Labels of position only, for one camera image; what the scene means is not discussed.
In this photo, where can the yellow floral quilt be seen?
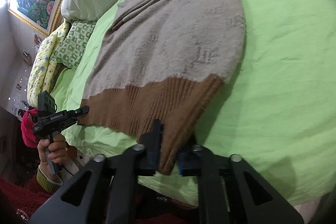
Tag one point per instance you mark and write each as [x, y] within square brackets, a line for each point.
[44, 70]

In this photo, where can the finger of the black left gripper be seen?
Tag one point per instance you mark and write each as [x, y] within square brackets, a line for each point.
[80, 112]

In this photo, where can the red fluffy sleeve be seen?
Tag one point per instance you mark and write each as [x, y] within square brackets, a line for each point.
[29, 118]

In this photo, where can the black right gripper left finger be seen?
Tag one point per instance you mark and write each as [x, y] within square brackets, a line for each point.
[103, 191]

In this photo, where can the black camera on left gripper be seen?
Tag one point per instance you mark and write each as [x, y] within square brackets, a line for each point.
[46, 104]

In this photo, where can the beige brown knit sweater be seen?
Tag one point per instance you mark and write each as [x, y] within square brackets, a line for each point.
[165, 60]

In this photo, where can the person's left hand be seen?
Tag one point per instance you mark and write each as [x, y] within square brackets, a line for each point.
[55, 152]

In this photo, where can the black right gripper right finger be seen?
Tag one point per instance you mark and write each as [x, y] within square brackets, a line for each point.
[230, 190]

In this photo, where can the green white patterned pillow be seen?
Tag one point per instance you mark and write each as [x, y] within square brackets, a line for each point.
[70, 51]

